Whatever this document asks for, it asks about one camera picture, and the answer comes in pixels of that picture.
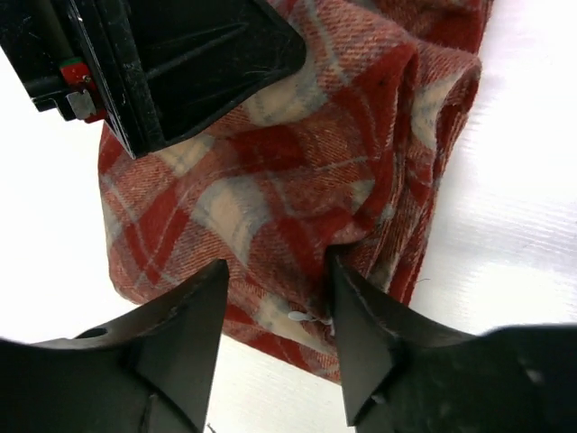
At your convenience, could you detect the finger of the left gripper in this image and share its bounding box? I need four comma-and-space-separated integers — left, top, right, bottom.
96, 1, 307, 156

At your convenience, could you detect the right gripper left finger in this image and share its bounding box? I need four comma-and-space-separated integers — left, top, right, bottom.
1, 260, 229, 433

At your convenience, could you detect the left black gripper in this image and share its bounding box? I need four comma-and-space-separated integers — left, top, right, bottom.
1, 1, 135, 156

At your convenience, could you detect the red beige plaid skirt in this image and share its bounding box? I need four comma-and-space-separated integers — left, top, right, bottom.
98, 1, 492, 382

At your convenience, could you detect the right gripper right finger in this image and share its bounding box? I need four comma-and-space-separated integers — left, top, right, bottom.
328, 255, 576, 433

